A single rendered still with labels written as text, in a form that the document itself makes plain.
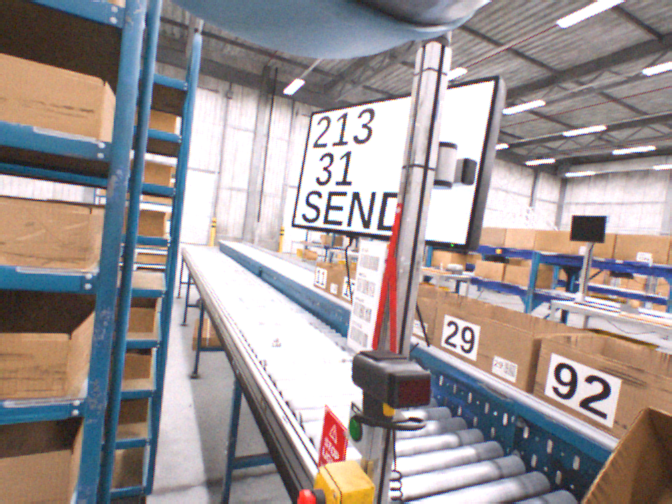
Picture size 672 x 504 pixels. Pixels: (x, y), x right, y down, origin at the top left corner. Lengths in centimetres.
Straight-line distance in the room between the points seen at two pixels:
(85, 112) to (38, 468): 57
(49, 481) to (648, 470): 91
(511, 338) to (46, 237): 110
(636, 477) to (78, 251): 89
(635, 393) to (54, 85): 120
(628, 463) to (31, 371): 87
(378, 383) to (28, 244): 56
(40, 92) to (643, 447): 100
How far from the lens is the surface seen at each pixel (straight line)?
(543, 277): 659
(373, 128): 85
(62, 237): 72
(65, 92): 73
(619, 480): 70
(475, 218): 67
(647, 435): 72
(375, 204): 78
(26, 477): 85
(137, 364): 181
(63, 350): 74
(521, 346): 118
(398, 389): 49
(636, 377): 104
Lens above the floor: 125
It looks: 3 degrees down
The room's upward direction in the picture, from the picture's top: 7 degrees clockwise
